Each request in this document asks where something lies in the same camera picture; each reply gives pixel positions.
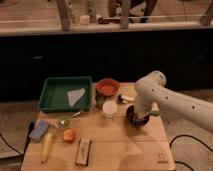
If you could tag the dark bowl with beans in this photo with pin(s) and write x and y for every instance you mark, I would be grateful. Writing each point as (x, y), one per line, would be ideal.
(134, 119)

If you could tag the green plastic tray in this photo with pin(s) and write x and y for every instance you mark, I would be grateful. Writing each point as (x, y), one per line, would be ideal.
(54, 96)

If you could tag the white folded paper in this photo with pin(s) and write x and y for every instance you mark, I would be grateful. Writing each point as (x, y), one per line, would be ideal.
(75, 95)

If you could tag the white paper cup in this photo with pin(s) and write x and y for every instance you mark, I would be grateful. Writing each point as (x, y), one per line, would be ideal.
(109, 109)

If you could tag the small green cup with spoon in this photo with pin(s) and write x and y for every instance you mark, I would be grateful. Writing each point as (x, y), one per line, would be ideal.
(64, 121)

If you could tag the blue sponge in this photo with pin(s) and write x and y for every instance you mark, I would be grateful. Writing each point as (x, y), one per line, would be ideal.
(39, 131)

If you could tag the white cup on shelf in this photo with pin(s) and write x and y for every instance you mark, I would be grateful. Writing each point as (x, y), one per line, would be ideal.
(84, 19)

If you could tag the dark rectangular wooden block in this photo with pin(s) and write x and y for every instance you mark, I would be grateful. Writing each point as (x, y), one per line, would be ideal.
(82, 156)

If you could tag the orange bowl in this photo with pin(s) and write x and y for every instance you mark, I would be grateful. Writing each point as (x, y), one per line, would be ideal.
(107, 86)

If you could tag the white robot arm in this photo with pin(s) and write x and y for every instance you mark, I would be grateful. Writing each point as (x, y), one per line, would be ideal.
(151, 89)

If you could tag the orange fruit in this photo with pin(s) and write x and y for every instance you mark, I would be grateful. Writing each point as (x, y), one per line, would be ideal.
(69, 135)

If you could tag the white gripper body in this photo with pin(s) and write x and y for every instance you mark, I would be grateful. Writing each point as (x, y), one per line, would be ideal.
(141, 107)

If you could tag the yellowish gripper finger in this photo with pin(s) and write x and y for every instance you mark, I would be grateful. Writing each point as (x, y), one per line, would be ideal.
(143, 117)

